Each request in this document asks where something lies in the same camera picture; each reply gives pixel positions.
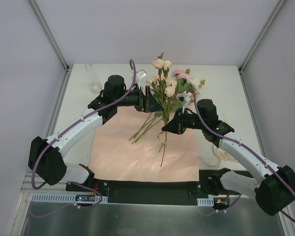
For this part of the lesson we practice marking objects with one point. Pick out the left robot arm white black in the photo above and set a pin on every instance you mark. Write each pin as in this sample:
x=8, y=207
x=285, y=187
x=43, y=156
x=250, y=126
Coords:
x=46, y=157

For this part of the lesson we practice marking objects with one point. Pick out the shiny metal front panel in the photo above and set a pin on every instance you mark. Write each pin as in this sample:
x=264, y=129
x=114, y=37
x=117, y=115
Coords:
x=243, y=219

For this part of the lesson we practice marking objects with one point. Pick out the white cable duct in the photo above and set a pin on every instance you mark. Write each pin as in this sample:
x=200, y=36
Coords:
x=212, y=201
x=68, y=198

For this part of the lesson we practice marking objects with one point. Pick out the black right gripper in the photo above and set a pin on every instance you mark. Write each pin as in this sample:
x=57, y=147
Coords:
x=181, y=122

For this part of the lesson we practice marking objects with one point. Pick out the right aluminium frame post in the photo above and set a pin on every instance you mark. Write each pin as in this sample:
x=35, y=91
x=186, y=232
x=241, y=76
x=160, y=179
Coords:
x=262, y=34

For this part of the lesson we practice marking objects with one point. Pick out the left aluminium frame post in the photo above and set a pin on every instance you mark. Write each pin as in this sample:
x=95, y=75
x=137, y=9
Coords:
x=48, y=34

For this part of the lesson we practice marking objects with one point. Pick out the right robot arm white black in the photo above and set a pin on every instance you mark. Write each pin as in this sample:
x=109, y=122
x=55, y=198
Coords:
x=272, y=186

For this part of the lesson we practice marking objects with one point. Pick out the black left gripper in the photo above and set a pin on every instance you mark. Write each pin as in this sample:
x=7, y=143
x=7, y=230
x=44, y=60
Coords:
x=142, y=99

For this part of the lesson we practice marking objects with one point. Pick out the peach flower stem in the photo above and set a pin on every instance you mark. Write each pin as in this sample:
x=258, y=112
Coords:
x=163, y=90

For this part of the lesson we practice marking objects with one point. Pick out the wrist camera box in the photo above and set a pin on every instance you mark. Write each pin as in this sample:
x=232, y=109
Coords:
x=184, y=99
x=140, y=77

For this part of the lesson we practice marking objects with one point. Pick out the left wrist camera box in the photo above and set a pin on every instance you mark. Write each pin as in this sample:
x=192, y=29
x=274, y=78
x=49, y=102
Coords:
x=140, y=77

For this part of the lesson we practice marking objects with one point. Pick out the pink artificial flower bouquet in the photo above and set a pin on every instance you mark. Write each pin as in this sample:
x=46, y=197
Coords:
x=184, y=83

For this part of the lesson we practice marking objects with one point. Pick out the aluminium frame post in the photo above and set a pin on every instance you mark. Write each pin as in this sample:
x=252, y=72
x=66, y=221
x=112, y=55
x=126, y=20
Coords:
x=48, y=34
x=262, y=34

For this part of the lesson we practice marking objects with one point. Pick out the pink wrapping paper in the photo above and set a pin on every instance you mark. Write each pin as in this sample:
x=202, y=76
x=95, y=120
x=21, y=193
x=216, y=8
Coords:
x=154, y=158

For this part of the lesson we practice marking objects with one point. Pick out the clear glass vase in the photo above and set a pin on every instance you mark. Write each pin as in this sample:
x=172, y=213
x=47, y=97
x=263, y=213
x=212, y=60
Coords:
x=94, y=82

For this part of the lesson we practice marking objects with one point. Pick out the right white cable duct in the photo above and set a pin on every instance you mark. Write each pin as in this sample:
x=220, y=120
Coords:
x=212, y=201

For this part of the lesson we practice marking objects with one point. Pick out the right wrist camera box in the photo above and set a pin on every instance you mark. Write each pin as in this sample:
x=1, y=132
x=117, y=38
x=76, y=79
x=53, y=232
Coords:
x=184, y=99

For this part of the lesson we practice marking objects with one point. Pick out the left white cable duct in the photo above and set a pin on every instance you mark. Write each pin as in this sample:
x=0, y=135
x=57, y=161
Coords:
x=68, y=198

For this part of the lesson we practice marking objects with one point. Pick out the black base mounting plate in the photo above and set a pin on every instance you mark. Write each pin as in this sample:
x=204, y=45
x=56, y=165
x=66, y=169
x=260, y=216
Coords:
x=160, y=193

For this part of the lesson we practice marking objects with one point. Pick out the cream ribbon gold lettering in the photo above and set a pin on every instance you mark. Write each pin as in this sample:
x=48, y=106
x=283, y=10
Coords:
x=213, y=156

